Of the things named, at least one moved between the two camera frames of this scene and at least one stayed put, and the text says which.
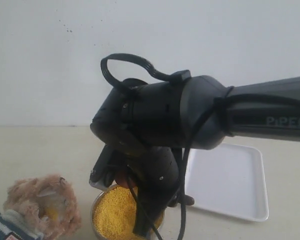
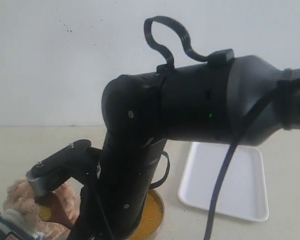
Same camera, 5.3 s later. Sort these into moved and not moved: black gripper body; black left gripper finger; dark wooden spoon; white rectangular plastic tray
Moved: black gripper body; dark wooden spoon; black left gripper finger
Not moved: white rectangular plastic tray
